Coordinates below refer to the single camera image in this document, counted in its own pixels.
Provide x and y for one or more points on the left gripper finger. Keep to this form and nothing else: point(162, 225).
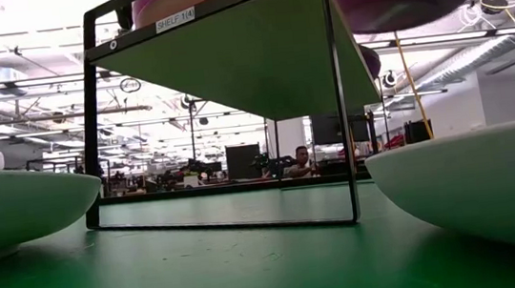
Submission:
point(125, 18)

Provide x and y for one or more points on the peach plate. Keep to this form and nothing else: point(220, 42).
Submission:
point(194, 2)

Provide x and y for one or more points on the white bowl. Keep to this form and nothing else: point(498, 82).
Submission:
point(15, 208)

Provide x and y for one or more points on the pale white-blue plate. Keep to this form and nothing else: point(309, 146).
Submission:
point(482, 182)

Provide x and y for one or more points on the black background robot arm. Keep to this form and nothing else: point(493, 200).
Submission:
point(193, 168)

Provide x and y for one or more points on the black computer case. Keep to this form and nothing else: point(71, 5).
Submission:
point(415, 132)

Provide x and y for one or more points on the black monitor back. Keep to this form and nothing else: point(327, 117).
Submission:
point(243, 160)

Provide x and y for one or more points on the black wide monitor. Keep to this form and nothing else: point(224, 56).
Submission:
point(325, 129)

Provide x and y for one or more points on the person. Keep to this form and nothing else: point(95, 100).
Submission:
point(302, 158)

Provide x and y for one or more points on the green table mat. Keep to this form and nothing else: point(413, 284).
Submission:
point(156, 279)

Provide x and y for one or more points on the wooden shelf with black frame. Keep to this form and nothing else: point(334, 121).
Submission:
point(248, 58)

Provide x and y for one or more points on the black metal rig frame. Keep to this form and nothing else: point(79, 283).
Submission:
point(148, 197)

